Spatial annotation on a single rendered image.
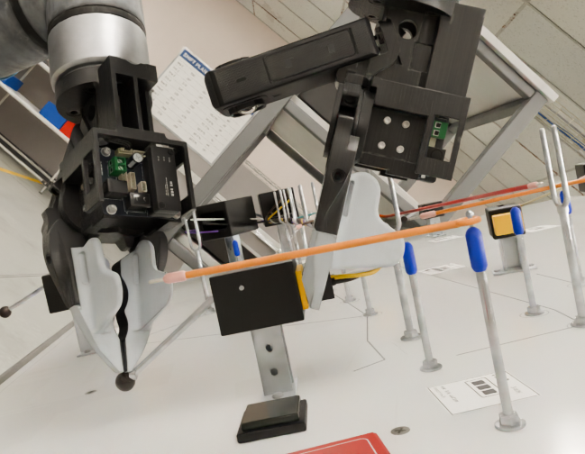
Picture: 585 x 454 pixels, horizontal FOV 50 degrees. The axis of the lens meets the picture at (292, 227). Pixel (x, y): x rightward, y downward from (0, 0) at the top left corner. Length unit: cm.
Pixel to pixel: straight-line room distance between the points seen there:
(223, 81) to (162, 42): 811
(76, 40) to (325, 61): 19
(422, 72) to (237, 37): 802
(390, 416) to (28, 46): 40
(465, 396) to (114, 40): 34
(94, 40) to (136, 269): 17
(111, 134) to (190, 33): 808
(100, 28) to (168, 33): 805
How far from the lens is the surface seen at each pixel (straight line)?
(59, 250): 46
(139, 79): 48
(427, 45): 43
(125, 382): 46
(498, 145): 153
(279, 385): 44
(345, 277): 43
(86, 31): 50
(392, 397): 40
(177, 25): 857
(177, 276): 34
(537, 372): 41
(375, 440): 26
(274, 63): 42
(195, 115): 817
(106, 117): 46
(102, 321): 44
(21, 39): 57
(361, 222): 40
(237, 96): 41
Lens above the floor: 116
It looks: 3 degrees up
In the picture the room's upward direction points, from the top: 40 degrees clockwise
